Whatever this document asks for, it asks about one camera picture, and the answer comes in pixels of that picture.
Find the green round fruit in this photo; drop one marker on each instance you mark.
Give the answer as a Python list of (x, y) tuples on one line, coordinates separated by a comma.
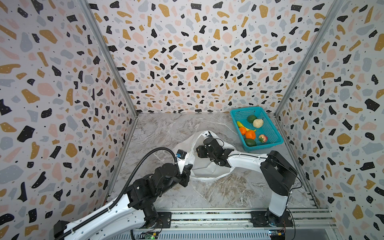
[(251, 118)]

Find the right aluminium corner post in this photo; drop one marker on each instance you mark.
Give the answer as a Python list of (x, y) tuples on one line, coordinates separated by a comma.
[(331, 14)]

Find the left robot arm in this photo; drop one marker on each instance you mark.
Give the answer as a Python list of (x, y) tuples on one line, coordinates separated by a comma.
[(135, 209)]

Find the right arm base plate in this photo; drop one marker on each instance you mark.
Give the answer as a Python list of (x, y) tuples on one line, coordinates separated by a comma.
[(266, 219)]

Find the pale white fruit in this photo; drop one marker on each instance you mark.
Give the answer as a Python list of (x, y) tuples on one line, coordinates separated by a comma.
[(258, 123)]

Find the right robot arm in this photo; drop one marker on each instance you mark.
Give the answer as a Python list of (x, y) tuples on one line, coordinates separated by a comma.
[(279, 174)]

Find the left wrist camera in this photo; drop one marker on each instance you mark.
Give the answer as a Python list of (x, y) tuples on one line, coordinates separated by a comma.
[(181, 154)]

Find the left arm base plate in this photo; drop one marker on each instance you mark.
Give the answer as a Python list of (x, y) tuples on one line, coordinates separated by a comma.
[(163, 221)]

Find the yellow banana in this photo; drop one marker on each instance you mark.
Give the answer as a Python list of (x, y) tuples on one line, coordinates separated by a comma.
[(239, 124)]

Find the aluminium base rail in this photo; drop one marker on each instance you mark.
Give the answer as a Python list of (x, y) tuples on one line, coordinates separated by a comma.
[(235, 224)]

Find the aluminium corner post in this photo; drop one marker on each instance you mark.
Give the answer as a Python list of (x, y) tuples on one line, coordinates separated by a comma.
[(84, 5), (331, 14)]

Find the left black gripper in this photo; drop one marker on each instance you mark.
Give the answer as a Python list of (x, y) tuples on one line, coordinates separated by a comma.
[(185, 174)]

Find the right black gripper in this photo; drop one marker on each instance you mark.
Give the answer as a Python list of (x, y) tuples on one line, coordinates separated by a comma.
[(205, 149)]

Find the teal plastic basket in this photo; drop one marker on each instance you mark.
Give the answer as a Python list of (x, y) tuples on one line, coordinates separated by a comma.
[(255, 129)]

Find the red apple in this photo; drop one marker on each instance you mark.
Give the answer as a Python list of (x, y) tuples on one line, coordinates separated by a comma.
[(263, 138)]

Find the small orange tangerine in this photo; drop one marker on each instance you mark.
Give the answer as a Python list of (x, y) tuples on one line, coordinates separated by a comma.
[(242, 130)]

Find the orange fruit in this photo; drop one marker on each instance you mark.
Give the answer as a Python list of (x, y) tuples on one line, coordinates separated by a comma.
[(250, 135)]

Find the white plastic bag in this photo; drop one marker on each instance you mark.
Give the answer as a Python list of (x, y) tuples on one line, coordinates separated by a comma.
[(203, 169)]

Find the left aluminium corner post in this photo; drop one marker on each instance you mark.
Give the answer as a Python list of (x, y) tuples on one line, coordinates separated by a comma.
[(84, 5)]

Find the green mango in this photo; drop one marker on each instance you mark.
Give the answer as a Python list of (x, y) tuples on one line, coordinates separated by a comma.
[(250, 142)]

